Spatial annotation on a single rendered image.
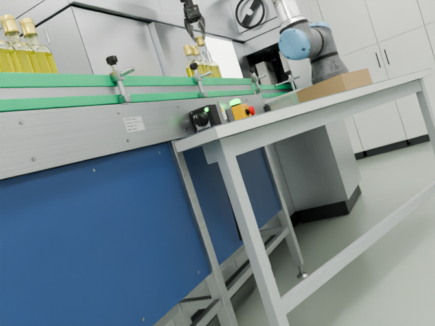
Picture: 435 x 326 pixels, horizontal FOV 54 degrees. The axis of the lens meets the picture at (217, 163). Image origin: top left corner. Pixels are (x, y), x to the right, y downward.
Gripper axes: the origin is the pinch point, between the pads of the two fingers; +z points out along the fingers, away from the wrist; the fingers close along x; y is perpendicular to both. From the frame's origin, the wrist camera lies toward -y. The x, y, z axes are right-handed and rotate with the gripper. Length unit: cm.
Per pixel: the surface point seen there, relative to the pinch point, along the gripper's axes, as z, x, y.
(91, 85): 27, -35, 99
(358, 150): 112, 171, -328
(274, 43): -2, 52, -81
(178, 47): 0.5, -10.9, -2.0
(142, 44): 0.0, -25.5, 18.9
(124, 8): -14.1, -27.6, 27.1
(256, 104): 38.4, 16.1, 7.0
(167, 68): 11.6, -18.3, 12.0
